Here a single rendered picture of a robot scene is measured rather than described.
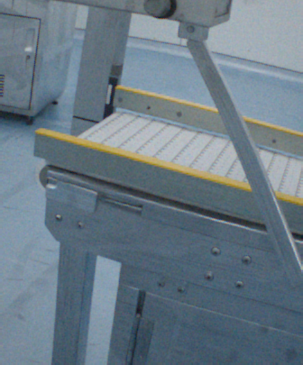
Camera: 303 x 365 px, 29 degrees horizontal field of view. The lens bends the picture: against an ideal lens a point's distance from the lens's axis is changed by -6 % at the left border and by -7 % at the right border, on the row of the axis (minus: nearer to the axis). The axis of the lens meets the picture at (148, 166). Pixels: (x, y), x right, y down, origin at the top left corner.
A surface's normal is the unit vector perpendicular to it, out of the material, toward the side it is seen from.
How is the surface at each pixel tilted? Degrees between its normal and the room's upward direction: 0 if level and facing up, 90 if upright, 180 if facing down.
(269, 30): 90
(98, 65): 90
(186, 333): 90
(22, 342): 0
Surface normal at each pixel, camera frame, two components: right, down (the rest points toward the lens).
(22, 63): -0.19, 0.36
